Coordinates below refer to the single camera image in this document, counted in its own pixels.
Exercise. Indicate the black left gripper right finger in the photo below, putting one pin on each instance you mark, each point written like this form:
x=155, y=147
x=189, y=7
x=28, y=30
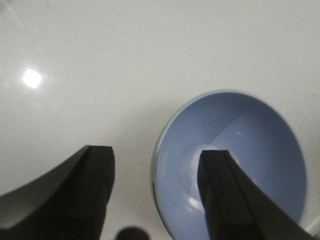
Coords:
x=237, y=209

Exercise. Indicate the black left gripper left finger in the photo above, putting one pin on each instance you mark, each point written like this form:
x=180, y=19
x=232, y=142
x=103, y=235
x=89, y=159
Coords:
x=68, y=202

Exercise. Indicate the blue plastic bowl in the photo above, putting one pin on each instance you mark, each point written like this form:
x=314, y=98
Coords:
x=256, y=136

